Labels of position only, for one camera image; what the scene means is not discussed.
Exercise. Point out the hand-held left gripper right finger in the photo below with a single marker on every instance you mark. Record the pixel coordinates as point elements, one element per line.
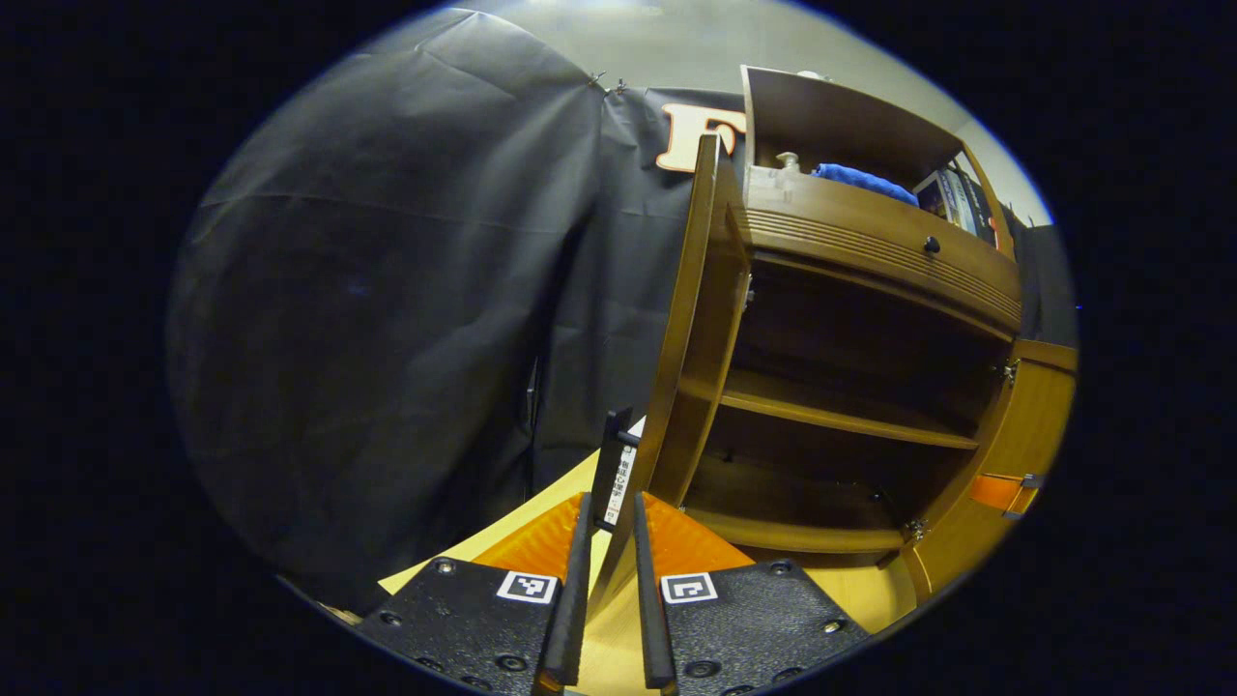
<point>652,619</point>

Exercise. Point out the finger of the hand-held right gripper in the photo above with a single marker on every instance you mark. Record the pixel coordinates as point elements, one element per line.
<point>1000,493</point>

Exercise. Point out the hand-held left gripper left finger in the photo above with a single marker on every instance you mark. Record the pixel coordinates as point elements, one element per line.
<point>570,619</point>

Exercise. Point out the wooden shoe cabinet door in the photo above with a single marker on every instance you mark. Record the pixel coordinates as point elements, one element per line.
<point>1034,425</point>
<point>691,338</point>

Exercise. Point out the wooden double-door shoe cabinet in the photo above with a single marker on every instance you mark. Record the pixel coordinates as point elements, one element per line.
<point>841,116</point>

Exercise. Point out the metal door hinge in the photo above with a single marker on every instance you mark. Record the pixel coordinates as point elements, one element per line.
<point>1008,373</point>
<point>915,531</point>

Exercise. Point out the white spine book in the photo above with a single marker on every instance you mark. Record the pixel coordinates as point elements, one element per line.
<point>625,474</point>

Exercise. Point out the wooden inner shelf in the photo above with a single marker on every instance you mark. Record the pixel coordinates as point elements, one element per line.
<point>821,406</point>

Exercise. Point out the black spine book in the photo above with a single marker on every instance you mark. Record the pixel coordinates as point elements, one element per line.
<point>978,208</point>

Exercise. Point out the pale blue spine book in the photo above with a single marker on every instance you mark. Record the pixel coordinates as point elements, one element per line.
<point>957,198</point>

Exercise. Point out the wooden ribbed drawer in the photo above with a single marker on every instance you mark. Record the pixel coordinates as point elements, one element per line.
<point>850,217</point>

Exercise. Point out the blue folded towel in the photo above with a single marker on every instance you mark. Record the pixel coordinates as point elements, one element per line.
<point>860,179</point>

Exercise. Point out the black backdrop cloth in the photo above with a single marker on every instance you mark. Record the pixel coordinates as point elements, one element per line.
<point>387,290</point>

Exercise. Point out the beige pump bottle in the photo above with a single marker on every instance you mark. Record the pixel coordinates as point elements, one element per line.
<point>789,161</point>

